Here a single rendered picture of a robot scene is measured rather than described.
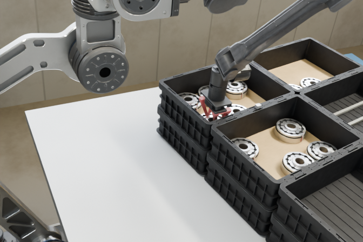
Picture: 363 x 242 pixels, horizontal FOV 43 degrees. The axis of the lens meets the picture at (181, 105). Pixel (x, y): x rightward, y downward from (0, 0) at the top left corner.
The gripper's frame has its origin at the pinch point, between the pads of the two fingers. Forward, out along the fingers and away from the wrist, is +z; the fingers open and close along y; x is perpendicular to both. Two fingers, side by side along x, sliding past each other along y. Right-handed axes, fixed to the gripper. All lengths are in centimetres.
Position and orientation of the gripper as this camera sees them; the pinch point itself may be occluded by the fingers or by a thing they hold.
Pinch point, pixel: (212, 119)
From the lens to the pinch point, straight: 158.0
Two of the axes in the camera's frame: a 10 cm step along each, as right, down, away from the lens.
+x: -8.8, 2.0, -4.4
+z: -1.0, 8.2, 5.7
